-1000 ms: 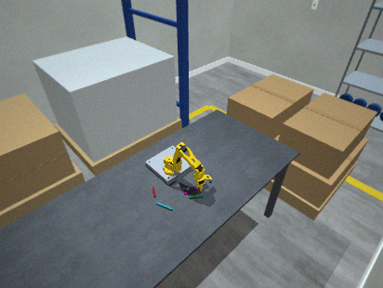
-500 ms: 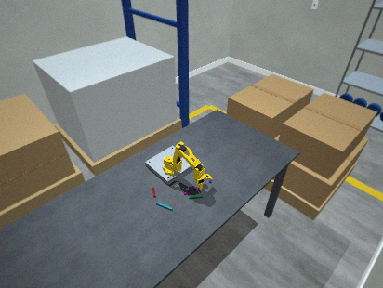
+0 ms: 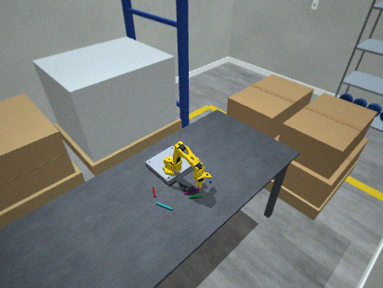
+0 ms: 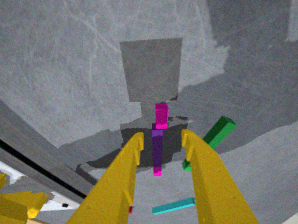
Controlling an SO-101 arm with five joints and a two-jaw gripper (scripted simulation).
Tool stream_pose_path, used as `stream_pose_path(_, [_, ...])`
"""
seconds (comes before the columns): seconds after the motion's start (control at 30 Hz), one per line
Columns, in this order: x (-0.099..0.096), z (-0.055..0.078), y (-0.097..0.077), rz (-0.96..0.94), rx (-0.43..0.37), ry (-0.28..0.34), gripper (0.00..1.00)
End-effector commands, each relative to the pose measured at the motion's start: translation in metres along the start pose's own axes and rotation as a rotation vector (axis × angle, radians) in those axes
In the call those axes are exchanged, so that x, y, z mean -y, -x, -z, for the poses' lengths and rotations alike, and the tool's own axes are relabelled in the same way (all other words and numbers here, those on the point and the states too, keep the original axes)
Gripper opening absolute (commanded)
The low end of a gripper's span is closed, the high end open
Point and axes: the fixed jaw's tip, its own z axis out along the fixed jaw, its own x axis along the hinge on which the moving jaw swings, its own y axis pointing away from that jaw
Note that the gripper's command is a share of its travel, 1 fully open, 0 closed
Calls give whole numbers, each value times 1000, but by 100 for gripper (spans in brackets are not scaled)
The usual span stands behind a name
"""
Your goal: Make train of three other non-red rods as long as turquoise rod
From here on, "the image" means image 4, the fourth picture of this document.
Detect purple rod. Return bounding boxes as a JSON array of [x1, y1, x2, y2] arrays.
[[152, 123, 163, 167]]

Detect magenta rod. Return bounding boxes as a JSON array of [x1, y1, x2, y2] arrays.
[[156, 103, 169, 129], [153, 166, 162, 176]]

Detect turquoise rod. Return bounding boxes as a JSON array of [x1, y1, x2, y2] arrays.
[[152, 197, 195, 214]]

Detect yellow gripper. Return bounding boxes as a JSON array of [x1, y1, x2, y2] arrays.
[[66, 129, 259, 224]]

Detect green rod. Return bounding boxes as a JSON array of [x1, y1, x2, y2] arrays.
[[182, 116, 237, 172]]

